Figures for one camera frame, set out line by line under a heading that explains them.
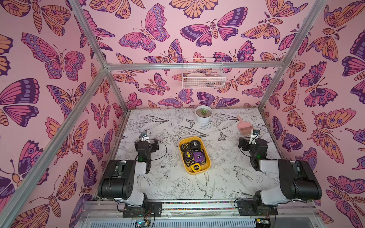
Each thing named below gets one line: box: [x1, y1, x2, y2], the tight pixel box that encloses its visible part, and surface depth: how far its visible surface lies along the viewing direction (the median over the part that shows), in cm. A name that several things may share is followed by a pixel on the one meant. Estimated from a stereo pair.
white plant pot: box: [194, 104, 213, 124], surface depth 106 cm
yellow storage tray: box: [178, 136, 212, 175], surface depth 92 cm
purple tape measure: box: [192, 151, 204, 163], surface depth 92 cm
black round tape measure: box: [180, 142, 190, 152], surface depth 96 cm
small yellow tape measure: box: [190, 162, 202, 172], surface depth 87 cm
